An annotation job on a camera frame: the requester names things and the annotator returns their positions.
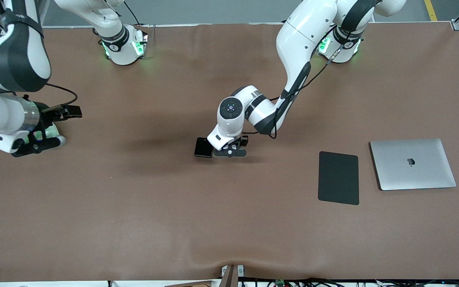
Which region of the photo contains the black mouse pad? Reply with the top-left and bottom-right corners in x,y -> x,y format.
318,151 -> 360,206

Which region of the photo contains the black flip phone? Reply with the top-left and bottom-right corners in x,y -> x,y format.
194,137 -> 214,158

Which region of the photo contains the silver closed laptop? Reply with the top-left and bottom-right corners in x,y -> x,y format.
370,138 -> 457,191

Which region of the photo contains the metal and wood mount bracket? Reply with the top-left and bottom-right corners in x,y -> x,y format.
221,264 -> 244,287

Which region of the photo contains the thin black arm base cable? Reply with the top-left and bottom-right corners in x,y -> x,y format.
124,0 -> 141,26

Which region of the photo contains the brown table cover mat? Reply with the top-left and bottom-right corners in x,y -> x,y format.
0,22 -> 459,282

